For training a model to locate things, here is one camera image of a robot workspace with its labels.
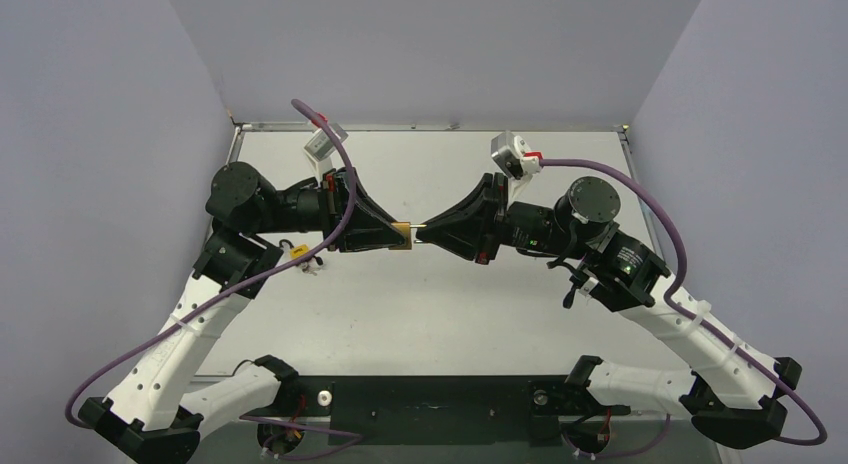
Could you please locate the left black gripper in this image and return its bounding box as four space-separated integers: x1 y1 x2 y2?
253 167 410 252

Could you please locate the small brass padlock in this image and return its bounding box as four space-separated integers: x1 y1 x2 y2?
389 222 426 251

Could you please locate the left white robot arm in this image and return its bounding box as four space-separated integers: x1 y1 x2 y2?
78 162 408 463

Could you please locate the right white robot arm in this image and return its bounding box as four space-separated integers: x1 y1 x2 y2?
416 173 801 449

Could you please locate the yellow padlock with keys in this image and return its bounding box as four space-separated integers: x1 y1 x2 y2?
278 239 324 275

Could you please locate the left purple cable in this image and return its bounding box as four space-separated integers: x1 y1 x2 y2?
64 98 366 462

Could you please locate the purple cable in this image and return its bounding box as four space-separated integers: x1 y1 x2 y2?
539 157 829 461
64 98 366 462

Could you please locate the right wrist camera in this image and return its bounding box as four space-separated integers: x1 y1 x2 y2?
490 131 542 203

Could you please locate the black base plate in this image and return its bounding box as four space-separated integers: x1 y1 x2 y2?
252 375 630 446

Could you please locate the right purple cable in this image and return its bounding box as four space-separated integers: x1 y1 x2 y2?
539 157 829 461

